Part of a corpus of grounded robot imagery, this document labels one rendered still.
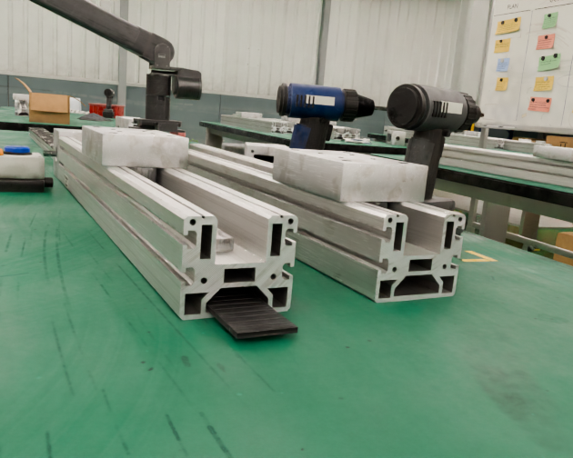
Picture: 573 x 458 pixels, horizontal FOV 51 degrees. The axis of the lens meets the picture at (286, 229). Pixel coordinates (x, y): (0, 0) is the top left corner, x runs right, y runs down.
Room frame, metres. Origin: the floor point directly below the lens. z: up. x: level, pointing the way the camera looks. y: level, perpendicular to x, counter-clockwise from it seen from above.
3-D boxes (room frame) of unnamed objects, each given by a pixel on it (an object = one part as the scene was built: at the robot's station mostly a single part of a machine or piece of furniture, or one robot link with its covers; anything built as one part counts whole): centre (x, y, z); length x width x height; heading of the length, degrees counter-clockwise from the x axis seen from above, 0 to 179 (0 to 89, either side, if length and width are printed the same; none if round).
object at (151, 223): (0.83, 0.22, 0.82); 0.80 x 0.10 x 0.09; 28
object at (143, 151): (0.83, 0.22, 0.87); 0.16 x 0.11 x 0.07; 28
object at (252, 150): (1.28, 0.07, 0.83); 0.11 x 0.10 x 0.10; 97
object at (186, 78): (1.45, 0.29, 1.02); 0.12 x 0.09 x 0.12; 113
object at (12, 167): (1.02, 0.46, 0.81); 0.10 x 0.08 x 0.06; 118
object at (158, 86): (1.43, 0.32, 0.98); 0.07 x 0.06 x 0.07; 113
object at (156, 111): (1.43, 0.33, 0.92); 0.10 x 0.07 x 0.07; 118
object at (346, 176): (0.69, -0.06, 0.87); 0.16 x 0.11 x 0.07; 28
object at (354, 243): (0.92, 0.05, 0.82); 0.80 x 0.10 x 0.09; 28
